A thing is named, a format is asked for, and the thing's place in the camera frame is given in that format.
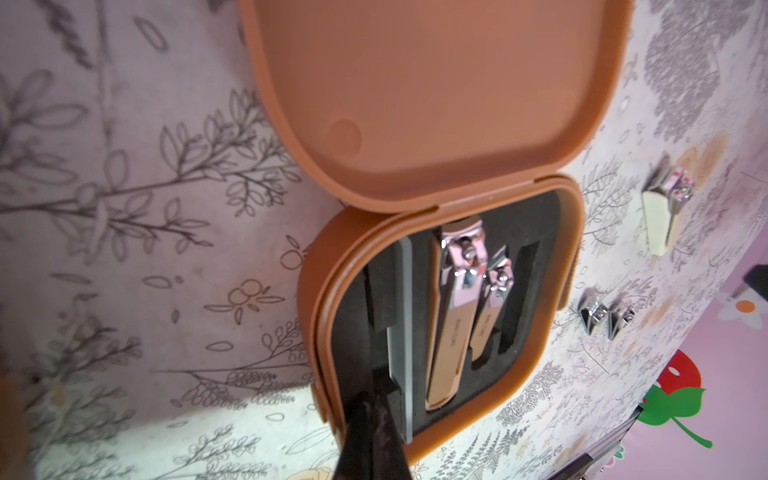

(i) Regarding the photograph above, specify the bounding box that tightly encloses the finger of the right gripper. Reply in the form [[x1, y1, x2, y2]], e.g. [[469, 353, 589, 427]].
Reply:
[[548, 407, 642, 480]]

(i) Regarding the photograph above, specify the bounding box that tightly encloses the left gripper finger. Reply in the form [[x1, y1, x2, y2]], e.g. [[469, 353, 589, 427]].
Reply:
[[332, 385, 412, 480]]

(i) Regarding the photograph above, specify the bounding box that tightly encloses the dark brown nail clipper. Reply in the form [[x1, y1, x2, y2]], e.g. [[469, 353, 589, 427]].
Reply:
[[425, 215, 488, 411]]

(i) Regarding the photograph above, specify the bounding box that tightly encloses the cream nail clipper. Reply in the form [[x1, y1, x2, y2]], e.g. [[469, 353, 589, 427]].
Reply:
[[642, 165, 695, 257]]

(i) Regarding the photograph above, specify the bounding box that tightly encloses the small silver nail tool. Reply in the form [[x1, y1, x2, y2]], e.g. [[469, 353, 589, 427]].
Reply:
[[578, 289, 610, 335]]

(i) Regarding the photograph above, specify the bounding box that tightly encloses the small nail clipper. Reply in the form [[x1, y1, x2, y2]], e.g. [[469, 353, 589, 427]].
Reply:
[[608, 300, 636, 341]]

